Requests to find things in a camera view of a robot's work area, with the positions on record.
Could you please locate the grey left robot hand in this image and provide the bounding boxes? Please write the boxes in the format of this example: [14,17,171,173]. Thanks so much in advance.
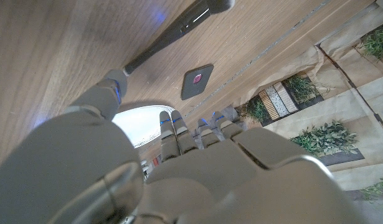
[0,68,369,224]

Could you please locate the white gold-rimmed paper plate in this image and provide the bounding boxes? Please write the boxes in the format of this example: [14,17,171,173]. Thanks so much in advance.
[111,105,176,149]

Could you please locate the black makeup brush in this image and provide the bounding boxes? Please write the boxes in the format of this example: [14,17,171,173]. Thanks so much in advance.
[122,0,236,77]

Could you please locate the black card holder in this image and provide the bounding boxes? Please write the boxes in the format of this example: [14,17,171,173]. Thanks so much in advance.
[181,63,215,101]

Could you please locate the printed fabric backdrop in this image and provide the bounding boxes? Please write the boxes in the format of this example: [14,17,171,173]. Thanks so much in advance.
[191,0,383,224]

